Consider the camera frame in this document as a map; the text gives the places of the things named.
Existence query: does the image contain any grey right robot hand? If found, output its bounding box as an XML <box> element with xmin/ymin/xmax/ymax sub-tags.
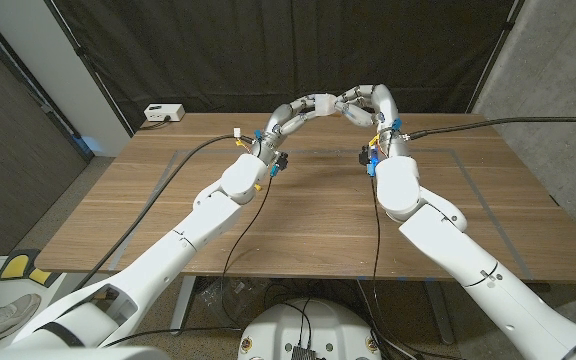
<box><xmin>335</xmin><ymin>83</ymin><xmax>412</xmax><ymax>159</ymax></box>

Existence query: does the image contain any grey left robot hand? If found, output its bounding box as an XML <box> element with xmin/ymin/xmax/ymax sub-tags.
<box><xmin>250</xmin><ymin>93</ymin><xmax>329</xmax><ymax>166</ymax></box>

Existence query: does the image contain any small clear plastic cup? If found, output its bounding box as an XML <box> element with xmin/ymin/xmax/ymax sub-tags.
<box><xmin>313</xmin><ymin>93</ymin><xmax>340</xmax><ymax>118</ymax></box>

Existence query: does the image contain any black cloth backdrop curtain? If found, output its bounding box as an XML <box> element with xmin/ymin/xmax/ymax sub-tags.
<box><xmin>50</xmin><ymin>0</ymin><xmax>524</xmax><ymax>135</ymax></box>

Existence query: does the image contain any white power outlet box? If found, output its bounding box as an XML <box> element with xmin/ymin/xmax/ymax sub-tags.
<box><xmin>143</xmin><ymin>103</ymin><xmax>186</xmax><ymax>123</ymax></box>

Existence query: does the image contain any black backdrop stand pole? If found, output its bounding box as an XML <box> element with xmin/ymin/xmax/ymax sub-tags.
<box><xmin>465</xmin><ymin>0</ymin><xmax>526</xmax><ymax>114</ymax></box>
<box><xmin>42</xmin><ymin>0</ymin><xmax>135</xmax><ymax>138</ymax></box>

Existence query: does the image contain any clear plastic bag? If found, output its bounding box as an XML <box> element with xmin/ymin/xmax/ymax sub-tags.
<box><xmin>199</xmin><ymin>277</ymin><xmax>265</xmax><ymax>322</ymax></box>

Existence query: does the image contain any grey table leg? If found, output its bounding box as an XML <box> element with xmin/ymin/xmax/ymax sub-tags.
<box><xmin>423</xmin><ymin>280</ymin><xmax>457</xmax><ymax>346</ymax></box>
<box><xmin>169</xmin><ymin>275</ymin><xmax>199</xmax><ymax>336</ymax></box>

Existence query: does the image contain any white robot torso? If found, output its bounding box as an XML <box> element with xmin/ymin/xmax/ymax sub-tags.
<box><xmin>237</xmin><ymin>298</ymin><xmax>383</xmax><ymax>360</ymax></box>

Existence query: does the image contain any dark brown door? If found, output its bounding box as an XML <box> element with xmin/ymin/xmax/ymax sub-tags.
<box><xmin>0</xmin><ymin>8</ymin><xmax>95</xmax><ymax>264</ymax></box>

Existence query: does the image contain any yellow and black floor object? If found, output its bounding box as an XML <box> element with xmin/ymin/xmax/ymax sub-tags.
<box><xmin>0</xmin><ymin>248</ymin><xmax>53</xmax><ymax>287</ymax></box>

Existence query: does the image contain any grey white sneaker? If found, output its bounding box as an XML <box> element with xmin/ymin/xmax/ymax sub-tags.
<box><xmin>0</xmin><ymin>293</ymin><xmax>43</xmax><ymax>342</ymax></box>

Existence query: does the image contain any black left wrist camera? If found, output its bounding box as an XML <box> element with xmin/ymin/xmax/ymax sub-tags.
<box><xmin>269</xmin><ymin>151</ymin><xmax>291</xmax><ymax>178</ymax></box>

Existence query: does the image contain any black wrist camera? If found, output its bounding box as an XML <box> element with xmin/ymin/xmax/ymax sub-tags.
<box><xmin>358</xmin><ymin>145</ymin><xmax>381</xmax><ymax>178</ymax></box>
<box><xmin>269</xmin><ymin>151</ymin><xmax>291</xmax><ymax>178</ymax></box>

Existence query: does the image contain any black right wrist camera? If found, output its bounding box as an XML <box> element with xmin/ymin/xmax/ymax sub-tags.
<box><xmin>358</xmin><ymin>145</ymin><xmax>381</xmax><ymax>178</ymax></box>

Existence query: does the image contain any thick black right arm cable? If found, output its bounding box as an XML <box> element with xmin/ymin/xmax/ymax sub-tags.
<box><xmin>407</xmin><ymin>115</ymin><xmax>576</xmax><ymax>142</ymax></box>

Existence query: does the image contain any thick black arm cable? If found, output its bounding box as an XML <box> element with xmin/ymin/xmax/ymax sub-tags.
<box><xmin>407</xmin><ymin>115</ymin><xmax>576</xmax><ymax>142</ymax></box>
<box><xmin>71</xmin><ymin>133</ymin><xmax>243</xmax><ymax>292</ymax></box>

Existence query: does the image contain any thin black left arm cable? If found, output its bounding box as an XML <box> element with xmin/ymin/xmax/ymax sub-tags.
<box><xmin>219</xmin><ymin>175</ymin><xmax>275</xmax><ymax>332</ymax></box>

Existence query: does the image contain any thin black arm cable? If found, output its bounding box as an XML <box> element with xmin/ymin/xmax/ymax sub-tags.
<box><xmin>369</xmin><ymin>175</ymin><xmax>464</xmax><ymax>360</ymax></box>
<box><xmin>219</xmin><ymin>175</ymin><xmax>275</xmax><ymax>332</ymax></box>

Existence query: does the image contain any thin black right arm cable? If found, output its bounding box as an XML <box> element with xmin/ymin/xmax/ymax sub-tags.
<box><xmin>369</xmin><ymin>175</ymin><xmax>464</xmax><ymax>360</ymax></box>

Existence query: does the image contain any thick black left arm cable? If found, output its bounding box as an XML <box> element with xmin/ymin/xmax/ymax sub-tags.
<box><xmin>71</xmin><ymin>133</ymin><xmax>243</xmax><ymax>292</ymax></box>

